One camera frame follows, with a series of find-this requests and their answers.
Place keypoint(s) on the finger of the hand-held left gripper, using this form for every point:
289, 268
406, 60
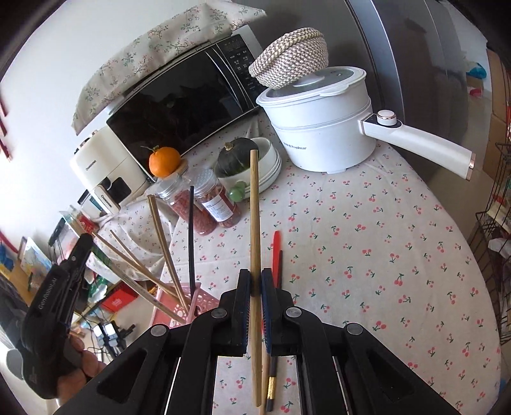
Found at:
82, 251

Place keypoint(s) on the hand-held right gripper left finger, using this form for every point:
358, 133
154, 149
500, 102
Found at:
245, 307

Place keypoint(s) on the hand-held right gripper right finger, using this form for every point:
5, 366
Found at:
268, 311

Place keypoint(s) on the pink plastic utensil holder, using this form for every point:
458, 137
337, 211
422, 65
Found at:
203, 305

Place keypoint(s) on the light wooden chopstick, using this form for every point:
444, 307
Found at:
135, 255
254, 219
161, 239
265, 383
131, 271

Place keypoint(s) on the red plastic spoon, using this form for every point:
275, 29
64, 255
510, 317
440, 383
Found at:
276, 255

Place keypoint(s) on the person's left hand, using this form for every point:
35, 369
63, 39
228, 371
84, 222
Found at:
86, 363

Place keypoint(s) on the small red label jar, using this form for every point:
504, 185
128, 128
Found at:
84, 225

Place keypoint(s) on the draped cherry print cloth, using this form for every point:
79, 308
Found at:
131, 223

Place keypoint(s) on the red cardboard box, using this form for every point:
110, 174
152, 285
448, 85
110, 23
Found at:
119, 300

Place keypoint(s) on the cream air fryer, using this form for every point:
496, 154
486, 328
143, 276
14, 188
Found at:
107, 167

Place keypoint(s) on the clear jar of red spice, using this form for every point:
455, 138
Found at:
221, 203
187, 207

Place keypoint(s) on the orange fruit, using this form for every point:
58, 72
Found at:
164, 161

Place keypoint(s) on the dark green pumpkin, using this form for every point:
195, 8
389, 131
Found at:
235, 157

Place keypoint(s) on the black microwave oven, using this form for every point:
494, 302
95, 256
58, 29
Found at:
179, 107

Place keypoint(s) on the white electric cooking pot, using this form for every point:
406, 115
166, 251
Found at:
323, 127

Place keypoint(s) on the floral cloth cover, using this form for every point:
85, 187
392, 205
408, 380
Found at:
151, 40

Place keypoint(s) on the grey refrigerator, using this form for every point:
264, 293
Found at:
407, 48

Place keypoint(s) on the brown cardboard boxes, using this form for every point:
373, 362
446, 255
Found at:
499, 95

